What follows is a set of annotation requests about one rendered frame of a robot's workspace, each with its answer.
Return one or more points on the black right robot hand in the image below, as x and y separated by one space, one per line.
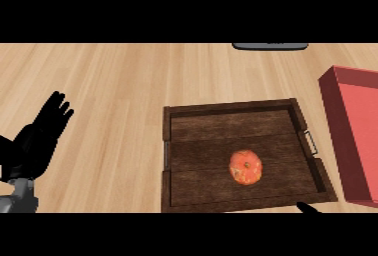
307 208

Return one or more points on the dark grey appliance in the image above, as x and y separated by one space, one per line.
268 46

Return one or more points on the red cardboard box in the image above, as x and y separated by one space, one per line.
354 133

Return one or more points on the orange squash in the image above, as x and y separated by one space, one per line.
245 167

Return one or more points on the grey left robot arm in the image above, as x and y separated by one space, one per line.
19 199

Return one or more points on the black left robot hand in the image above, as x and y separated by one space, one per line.
34 146

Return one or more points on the dark wooden tray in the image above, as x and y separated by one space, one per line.
236 156

